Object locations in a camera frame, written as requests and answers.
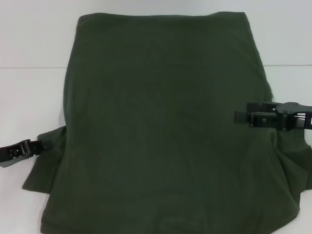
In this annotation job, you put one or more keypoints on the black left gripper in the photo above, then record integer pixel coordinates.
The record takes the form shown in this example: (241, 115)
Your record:
(12, 156)

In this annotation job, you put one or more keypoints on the dark green t-shirt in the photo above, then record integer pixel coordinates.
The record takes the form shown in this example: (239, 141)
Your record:
(161, 109)

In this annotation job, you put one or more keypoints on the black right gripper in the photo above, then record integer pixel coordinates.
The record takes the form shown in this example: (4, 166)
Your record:
(297, 117)

